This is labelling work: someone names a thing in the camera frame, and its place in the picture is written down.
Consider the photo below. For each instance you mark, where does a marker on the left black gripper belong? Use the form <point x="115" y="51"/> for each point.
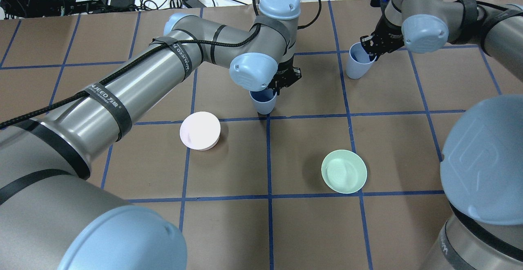
<point x="285" y="75"/>

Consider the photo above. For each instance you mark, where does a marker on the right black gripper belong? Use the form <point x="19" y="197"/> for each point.
<point x="383" y="34"/>

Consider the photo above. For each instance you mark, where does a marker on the blue cup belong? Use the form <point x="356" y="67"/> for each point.
<point x="264" y="101"/>
<point x="358" y="61"/>

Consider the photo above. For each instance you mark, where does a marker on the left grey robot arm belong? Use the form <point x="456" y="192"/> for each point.
<point x="52" y="218"/>

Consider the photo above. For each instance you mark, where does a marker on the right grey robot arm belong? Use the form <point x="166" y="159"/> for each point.
<point x="482" y="168"/>

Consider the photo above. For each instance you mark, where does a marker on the pink bowl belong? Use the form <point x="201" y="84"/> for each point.
<point x="200" y="131"/>

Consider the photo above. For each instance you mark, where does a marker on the green bowl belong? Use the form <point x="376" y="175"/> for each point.
<point x="344" y="171"/>

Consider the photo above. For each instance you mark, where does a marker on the black power adapter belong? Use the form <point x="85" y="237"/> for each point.
<point x="193" y="4"/>

